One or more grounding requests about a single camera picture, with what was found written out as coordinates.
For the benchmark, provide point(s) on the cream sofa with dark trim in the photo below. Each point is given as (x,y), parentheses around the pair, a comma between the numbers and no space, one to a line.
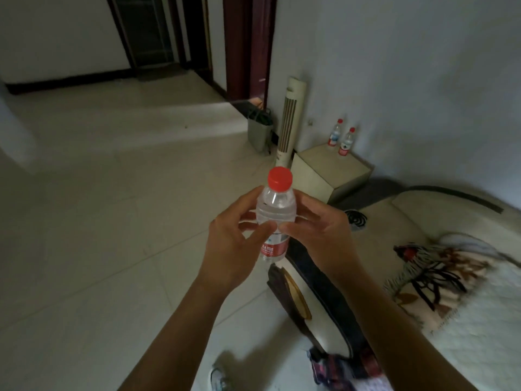
(325,289)

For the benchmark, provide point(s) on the black round coil object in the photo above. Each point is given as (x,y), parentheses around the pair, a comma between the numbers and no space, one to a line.
(356,220)

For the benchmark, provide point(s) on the beige bedside cabinet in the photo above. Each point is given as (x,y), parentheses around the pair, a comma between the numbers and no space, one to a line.
(329,175)

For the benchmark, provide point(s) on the small red-label water bottle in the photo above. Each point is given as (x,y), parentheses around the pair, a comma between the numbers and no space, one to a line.
(346,144)

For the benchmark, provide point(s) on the person's plaid shorts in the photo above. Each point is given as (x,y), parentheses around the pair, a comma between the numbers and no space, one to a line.
(338,372)

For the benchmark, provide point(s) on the person's left forearm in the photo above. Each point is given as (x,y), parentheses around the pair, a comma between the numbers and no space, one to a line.
(179,342)

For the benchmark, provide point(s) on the person's white shoe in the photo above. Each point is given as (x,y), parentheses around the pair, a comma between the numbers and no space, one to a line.
(217,379)

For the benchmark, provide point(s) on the person's right thumb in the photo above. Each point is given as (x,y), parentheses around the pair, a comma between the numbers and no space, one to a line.
(295,230)

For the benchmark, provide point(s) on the person's right hand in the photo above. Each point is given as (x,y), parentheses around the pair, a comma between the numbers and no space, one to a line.
(327,244)

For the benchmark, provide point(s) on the dark framed glass door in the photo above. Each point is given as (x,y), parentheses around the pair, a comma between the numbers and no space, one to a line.
(142,30)

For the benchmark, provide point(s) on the cream tower fan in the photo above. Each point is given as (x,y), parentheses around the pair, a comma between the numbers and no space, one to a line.
(289,118)

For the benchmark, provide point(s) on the person's left thumb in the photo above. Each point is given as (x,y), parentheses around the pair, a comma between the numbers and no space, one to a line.
(260,232)

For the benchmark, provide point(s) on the grey tote bag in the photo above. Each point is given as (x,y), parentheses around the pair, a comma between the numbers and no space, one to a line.
(259,132)

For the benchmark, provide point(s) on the dark red wooden door frame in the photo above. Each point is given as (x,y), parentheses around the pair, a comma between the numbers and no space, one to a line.
(248,48)

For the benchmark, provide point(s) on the dark skirting board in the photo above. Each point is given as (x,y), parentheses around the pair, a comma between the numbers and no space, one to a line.
(69,82)

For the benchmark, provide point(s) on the small blue-label water bottle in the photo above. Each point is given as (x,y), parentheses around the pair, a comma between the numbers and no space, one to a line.
(335,135)

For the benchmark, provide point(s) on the person's right forearm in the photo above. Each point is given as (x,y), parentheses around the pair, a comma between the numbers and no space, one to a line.
(403,342)

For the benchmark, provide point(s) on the patterned fringed blanket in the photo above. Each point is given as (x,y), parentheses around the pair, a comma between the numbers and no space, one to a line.
(439,276)

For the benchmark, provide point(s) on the white quilted cover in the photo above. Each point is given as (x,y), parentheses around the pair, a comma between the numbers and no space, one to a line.
(484,333)

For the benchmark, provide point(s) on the clear red-capped water bottle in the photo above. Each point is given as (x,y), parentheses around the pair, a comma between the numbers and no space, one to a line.
(276,199)

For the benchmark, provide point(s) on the person's left hand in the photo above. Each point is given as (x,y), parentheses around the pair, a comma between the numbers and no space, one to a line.
(228,252)

